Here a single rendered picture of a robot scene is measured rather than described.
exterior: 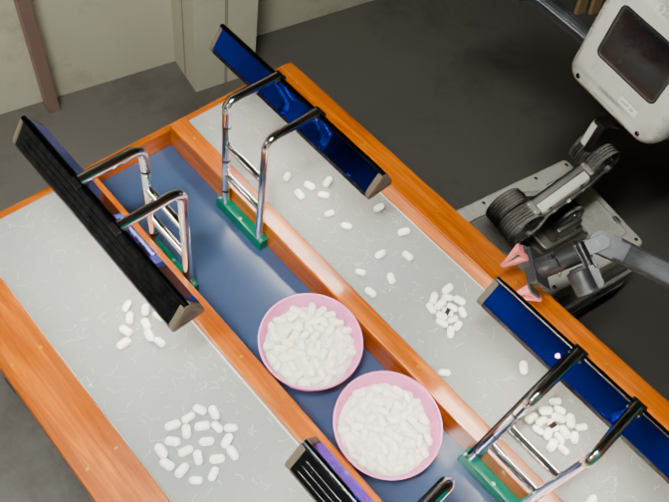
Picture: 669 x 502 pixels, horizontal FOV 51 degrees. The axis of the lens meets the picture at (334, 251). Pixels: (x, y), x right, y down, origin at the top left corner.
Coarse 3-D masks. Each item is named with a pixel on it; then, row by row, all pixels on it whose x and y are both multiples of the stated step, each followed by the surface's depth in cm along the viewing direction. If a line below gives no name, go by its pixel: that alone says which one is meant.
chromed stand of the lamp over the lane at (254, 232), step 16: (272, 80) 175; (240, 96) 171; (224, 112) 171; (320, 112) 172; (224, 128) 176; (288, 128) 167; (224, 144) 181; (272, 144) 166; (224, 160) 187; (240, 160) 180; (224, 176) 192; (256, 176) 178; (224, 192) 198; (240, 192) 190; (224, 208) 203; (256, 208) 188; (240, 224) 200; (256, 224) 193; (256, 240) 198
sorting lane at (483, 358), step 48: (240, 144) 212; (288, 144) 214; (288, 192) 204; (336, 192) 207; (336, 240) 198; (384, 240) 200; (384, 288) 192; (432, 288) 194; (480, 288) 196; (432, 336) 186; (480, 336) 188; (480, 384) 180; (528, 384) 182; (528, 432) 175; (576, 480) 170; (624, 480) 172
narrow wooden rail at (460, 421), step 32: (192, 128) 209; (192, 160) 210; (256, 192) 200; (288, 224) 195; (288, 256) 195; (320, 256) 191; (320, 288) 190; (352, 288) 187; (384, 352) 181; (448, 384) 176; (448, 416) 173; (512, 480) 166
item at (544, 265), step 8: (528, 248) 173; (528, 256) 173; (536, 256) 174; (544, 256) 170; (552, 256) 169; (536, 264) 170; (544, 264) 169; (552, 264) 168; (536, 272) 169; (544, 272) 170; (552, 272) 169; (536, 280) 168; (544, 280) 171; (544, 288) 171
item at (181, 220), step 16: (112, 160) 155; (128, 160) 158; (144, 160) 162; (80, 176) 151; (96, 176) 153; (144, 176) 166; (144, 192) 172; (176, 192) 153; (144, 208) 149; (160, 208) 152; (112, 224) 147; (128, 224) 147; (160, 224) 180; (176, 224) 167; (176, 240) 178
